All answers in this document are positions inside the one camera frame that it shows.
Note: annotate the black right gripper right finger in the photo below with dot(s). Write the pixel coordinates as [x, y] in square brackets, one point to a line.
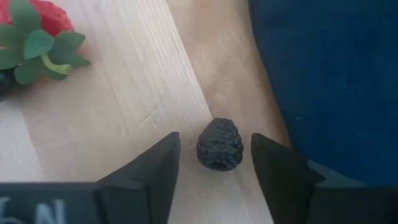
[283, 180]

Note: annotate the folded dark blue cloth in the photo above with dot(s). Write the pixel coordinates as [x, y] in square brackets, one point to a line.
[326, 77]

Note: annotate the red strawberry green leaves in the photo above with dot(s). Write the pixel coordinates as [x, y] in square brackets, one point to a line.
[46, 15]

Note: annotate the blackberry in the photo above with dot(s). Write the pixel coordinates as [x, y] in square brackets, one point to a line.
[219, 146]

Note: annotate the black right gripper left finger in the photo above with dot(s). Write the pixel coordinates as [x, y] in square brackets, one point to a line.
[146, 186]

